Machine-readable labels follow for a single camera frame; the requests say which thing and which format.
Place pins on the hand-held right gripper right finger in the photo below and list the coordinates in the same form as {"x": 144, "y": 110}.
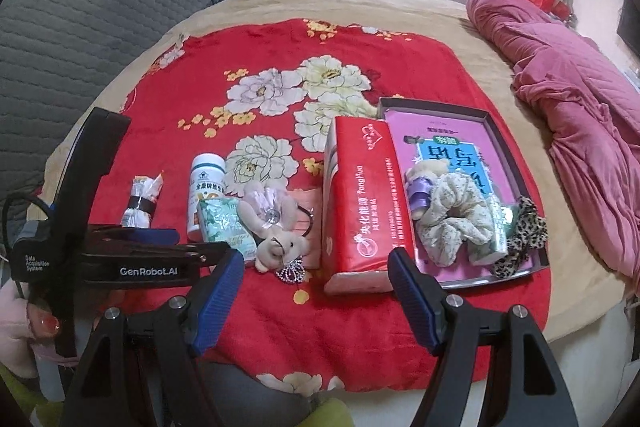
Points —
{"x": 412, "y": 292}

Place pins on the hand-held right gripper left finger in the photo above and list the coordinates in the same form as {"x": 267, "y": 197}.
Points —
{"x": 220, "y": 292}

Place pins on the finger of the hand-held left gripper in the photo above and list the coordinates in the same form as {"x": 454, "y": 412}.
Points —
{"x": 150, "y": 237}

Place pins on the floral fabric scrunchie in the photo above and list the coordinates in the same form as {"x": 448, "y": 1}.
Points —
{"x": 450, "y": 212}

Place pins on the green tissue packet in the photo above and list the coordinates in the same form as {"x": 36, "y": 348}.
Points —
{"x": 497, "y": 237}
{"x": 220, "y": 219}

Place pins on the white teddy bear purple dress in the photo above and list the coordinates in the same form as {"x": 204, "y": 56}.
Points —
{"x": 430, "y": 169}

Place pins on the leopard print scrunchie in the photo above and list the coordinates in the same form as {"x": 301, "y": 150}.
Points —
{"x": 525, "y": 222}

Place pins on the dark rectangular tray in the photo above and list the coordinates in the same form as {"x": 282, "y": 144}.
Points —
{"x": 435, "y": 109}

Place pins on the person's left hand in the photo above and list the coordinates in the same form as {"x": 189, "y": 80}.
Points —
{"x": 42, "y": 324}

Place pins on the white pill bottle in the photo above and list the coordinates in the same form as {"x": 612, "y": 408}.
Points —
{"x": 205, "y": 192}

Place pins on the small beige bunny plush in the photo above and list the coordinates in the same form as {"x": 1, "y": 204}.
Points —
{"x": 275, "y": 247}

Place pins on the silver toy tiara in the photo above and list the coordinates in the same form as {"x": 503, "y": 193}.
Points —
{"x": 290, "y": 272}

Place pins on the red and white tissue pack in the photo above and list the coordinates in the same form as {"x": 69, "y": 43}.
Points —
{"x": 360, "y": 207}

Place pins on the pink card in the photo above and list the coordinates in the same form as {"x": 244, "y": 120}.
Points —
{"x": 312, "y": 252}

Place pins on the grey pants leg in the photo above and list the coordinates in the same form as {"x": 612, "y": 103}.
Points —
{"x": 250, "y": 397}

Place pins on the grey quilted headboard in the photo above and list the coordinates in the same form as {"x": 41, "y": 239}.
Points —
{"x": 75, "y": 32}

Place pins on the pink book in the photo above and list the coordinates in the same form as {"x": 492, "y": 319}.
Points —
{"x": 415, "y": 132}

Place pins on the red floral blanket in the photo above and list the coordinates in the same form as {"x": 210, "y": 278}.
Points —
{"x": 400, "y": 57}

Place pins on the pink quilt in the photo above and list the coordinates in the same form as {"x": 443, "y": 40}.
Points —
{"x": 575, "y": 107}

